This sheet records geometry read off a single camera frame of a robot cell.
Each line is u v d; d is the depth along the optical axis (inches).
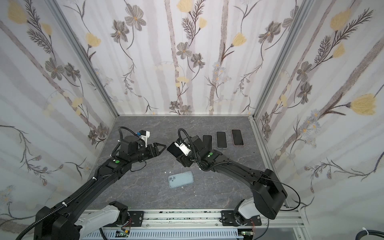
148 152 27.1
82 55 33.3
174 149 28.8
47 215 15.1
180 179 34.7
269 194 16.6
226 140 41.1
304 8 27.1
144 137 28.2
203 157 24.2
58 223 15.0
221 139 42.5
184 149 28.3
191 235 27.7
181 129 24.2
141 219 29.0
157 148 27.2
